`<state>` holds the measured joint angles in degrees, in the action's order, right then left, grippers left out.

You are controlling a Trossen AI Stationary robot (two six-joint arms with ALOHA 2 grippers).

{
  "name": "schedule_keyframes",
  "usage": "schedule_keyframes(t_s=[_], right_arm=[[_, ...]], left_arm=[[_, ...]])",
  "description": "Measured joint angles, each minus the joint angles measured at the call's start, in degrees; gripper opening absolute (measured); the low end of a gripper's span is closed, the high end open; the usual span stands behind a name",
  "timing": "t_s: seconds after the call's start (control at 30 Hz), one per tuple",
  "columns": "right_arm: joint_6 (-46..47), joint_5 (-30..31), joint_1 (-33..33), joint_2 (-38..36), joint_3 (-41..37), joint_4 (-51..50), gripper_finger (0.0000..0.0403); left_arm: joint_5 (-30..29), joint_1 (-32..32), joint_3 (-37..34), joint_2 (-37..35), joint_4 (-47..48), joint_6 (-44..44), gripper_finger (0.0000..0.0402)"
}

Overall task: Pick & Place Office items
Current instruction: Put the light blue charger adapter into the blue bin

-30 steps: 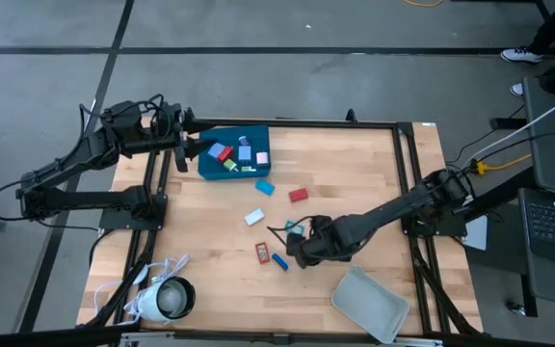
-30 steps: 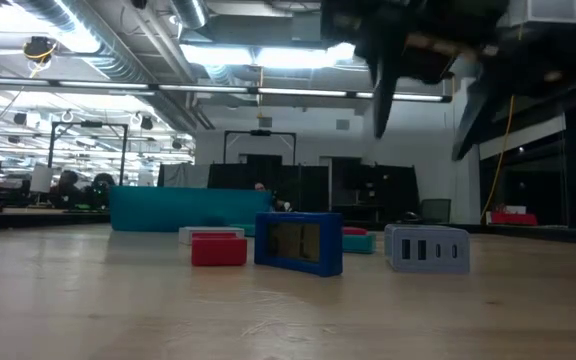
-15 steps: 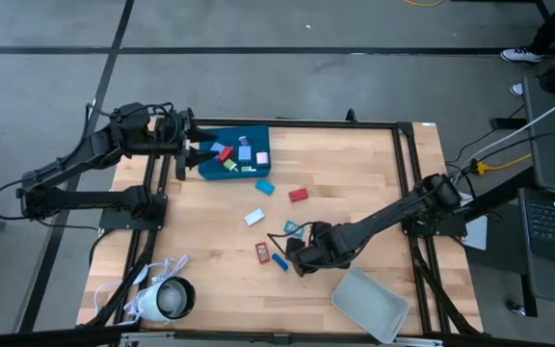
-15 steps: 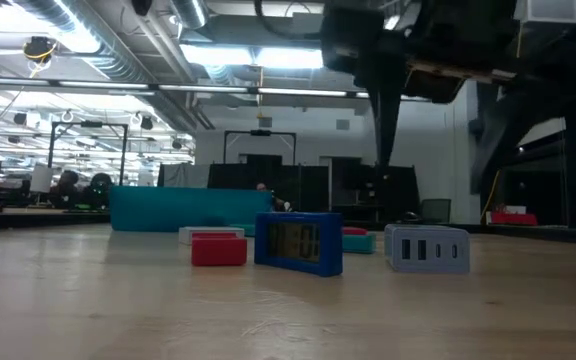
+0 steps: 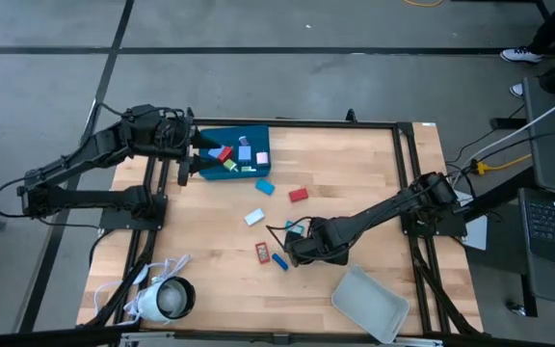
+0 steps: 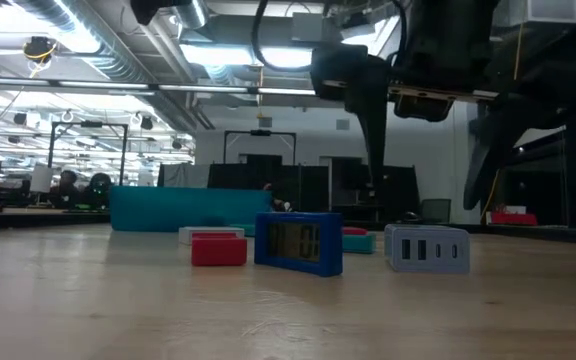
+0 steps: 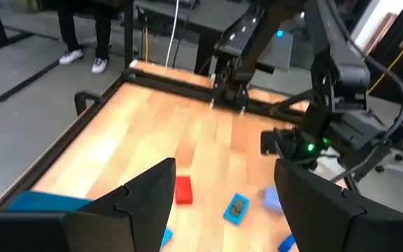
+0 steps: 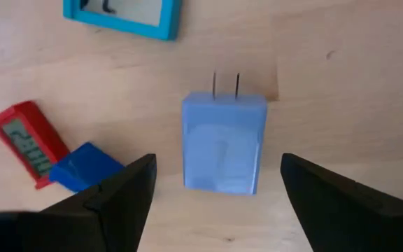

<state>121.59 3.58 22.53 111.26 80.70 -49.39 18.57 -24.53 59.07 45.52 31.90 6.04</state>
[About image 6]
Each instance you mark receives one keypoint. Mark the grey office chair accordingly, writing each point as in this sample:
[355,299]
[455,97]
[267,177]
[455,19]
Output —
[435,210]

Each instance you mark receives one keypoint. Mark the red charger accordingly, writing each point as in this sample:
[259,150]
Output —
[355,231]

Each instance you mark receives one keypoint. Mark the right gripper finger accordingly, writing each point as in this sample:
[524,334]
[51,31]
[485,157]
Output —
[373,130]
[488,150]

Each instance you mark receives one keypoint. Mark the bright ceiling light panel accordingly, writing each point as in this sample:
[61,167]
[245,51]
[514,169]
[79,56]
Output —
[218,52]

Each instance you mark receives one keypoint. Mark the black aluminium table frame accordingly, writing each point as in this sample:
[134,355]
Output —
[43,220]

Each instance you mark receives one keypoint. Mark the blue digital clock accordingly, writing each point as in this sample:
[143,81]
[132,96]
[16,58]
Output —
[295,242]

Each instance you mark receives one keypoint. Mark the ceiling light strip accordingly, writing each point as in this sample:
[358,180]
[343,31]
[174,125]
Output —
[118,86]

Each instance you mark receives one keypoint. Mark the black gantry frame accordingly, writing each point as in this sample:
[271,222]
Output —
[88,124]
[260,133]

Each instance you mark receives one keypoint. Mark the white board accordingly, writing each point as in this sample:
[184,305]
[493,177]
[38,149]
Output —
[41,179]

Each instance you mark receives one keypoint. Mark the silver ventilation duct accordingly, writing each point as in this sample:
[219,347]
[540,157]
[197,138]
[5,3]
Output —
[118,55]

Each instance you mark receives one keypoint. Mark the blue plastic bin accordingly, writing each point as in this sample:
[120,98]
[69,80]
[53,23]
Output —
[183,207]

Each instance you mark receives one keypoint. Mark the red digital clock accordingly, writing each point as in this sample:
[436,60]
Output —
[218,252]

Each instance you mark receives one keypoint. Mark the black partition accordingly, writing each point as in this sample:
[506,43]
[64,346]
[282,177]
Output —
[248,180]

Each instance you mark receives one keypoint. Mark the person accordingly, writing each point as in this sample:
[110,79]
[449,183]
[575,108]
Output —
[66,187]
[99,192]

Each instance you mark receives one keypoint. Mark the light blue multiport charger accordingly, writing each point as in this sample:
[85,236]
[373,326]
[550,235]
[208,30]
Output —
[428,260]

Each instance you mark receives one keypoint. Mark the black cabinet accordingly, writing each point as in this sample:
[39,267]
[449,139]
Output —
[348,190]

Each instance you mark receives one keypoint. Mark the red box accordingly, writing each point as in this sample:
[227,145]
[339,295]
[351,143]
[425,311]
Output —
[513,218]

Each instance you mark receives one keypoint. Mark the grey panel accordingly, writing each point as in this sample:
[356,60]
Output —
[183,175]

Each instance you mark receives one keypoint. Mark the white and green charger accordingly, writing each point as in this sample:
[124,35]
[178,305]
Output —
[185,235]

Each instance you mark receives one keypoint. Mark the teal digital clock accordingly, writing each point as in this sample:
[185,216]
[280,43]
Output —
[359,244]

